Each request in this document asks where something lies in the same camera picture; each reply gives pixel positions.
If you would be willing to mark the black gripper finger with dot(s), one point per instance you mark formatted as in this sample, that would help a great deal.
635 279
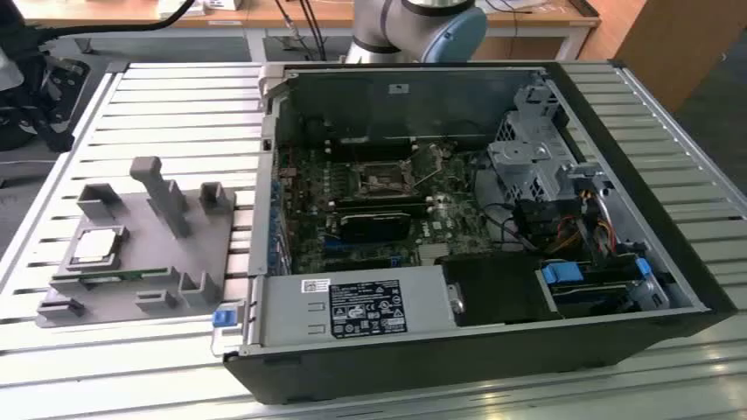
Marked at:
57 124
16 129

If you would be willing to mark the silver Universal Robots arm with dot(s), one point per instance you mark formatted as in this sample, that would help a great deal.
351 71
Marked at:
408 30

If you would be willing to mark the silver CPU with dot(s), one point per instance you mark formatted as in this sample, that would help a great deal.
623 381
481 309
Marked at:
96 245

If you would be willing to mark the CPU socket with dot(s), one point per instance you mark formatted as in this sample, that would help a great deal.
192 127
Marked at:
385 178

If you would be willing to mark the black RAM stick in slot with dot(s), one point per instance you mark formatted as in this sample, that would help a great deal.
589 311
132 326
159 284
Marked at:
379 205

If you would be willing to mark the white box on desk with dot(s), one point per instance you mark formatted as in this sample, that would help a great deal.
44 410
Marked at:
199 6

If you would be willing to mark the grey parts rack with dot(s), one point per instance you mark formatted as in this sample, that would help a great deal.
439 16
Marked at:
145 245

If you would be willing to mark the green RAM stick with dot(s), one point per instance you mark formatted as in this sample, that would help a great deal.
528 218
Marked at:
116 277

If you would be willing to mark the wooden desk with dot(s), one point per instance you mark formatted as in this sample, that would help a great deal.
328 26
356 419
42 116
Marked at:
327 17

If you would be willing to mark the blue case latch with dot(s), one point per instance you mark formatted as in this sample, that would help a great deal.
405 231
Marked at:
225 319

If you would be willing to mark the grey power supply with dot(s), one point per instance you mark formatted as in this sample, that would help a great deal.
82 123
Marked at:
285 315

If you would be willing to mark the black graphics card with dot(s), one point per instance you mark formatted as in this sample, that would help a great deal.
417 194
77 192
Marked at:
373 227

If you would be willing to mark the thin metal locking lever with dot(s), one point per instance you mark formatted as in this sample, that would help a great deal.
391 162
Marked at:
432 176

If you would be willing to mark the green motherboard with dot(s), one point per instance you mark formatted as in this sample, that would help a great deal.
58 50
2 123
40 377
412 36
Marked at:
455 227

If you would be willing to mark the silver drive cage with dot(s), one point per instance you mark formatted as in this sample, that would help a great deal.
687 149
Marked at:
525 175

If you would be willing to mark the black plastic shroud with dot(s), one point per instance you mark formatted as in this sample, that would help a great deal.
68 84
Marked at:
496 289

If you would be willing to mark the black open PC case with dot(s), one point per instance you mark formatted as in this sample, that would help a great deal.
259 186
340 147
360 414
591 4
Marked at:
443 372

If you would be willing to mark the blue disk carrier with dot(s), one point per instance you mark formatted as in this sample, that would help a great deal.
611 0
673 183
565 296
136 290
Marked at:
561 275

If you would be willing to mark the blue plastic clip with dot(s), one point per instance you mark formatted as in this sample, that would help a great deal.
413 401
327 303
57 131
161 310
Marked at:
643 268

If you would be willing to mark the wooden cabinet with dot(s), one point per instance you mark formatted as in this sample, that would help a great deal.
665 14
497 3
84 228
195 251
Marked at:
683 48

